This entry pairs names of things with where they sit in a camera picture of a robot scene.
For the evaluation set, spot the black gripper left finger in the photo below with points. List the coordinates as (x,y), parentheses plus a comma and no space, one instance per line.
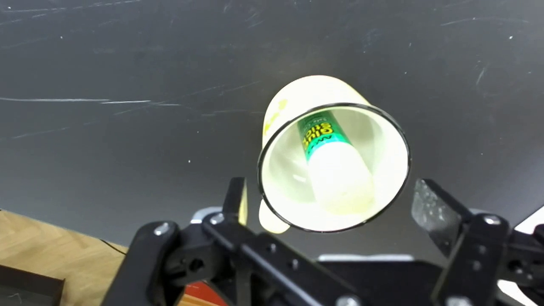
(226,261)

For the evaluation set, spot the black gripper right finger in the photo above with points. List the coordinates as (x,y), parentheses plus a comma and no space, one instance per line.
(481,261)

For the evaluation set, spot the yellow cup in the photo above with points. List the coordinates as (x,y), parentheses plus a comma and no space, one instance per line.
(283,188)

